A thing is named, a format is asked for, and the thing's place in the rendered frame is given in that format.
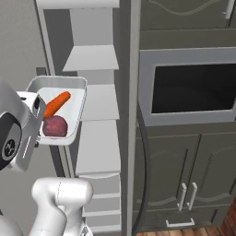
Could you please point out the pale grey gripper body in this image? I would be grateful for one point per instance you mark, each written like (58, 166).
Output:
(29, 138)

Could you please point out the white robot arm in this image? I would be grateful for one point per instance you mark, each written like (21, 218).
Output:
(58, 196)

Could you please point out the orange carrot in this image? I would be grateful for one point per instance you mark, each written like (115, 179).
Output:
(56, 103)

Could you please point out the white freezer drawer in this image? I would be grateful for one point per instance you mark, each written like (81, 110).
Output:
(75, 101)

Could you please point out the white fridge shelf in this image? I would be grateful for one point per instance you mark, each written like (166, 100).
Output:
(92, 58)
(101, 103)
(98, 147)

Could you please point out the white fridge bottom drawers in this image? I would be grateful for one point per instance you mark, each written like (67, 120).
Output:
(104, 206)

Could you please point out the grey fridge door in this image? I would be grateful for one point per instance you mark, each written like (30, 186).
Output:
(130, 92)

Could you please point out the olive cupboard door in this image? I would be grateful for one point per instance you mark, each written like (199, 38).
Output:
(218, 166)
(184, 14)
(166, 172)

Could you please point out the olive drawer front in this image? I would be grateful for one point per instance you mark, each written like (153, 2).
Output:
(153, 221)

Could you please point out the silver built-in oven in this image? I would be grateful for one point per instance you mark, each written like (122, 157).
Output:
(190, 87)

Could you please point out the olive tall cabinet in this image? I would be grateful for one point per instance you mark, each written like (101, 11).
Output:
(184, 38)

